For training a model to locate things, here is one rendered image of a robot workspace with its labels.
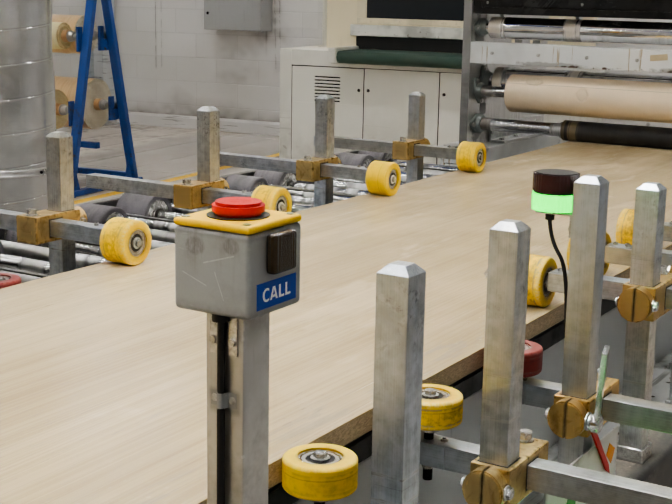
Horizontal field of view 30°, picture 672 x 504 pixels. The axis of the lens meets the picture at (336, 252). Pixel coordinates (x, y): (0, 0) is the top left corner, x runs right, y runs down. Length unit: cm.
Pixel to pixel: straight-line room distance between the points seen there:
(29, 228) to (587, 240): 110
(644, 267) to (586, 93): 224
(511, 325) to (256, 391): 50
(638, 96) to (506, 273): 266
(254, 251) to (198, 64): 1114
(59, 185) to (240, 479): 144
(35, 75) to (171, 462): 408
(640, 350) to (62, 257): 108
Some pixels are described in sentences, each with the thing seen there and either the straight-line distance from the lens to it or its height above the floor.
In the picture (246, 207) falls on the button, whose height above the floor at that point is 123.
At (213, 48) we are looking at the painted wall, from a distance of 1194.
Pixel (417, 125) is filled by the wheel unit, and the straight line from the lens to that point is 350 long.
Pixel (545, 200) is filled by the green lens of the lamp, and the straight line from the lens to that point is 162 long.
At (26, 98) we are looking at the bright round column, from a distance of 531.
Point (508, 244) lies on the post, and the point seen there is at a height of 112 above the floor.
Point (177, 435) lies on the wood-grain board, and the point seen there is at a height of 90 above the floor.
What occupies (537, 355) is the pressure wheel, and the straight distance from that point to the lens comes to 173.
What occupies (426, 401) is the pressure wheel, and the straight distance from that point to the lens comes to 151.
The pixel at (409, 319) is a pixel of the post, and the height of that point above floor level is 109.
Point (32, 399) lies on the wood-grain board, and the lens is 155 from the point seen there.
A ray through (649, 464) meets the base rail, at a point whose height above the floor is 70.
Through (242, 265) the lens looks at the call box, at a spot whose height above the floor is 119.
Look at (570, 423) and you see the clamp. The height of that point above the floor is 84.
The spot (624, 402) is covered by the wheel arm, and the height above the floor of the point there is 86.
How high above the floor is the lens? 139
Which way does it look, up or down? 12 degrees down
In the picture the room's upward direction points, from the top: 1 degrees clockwise
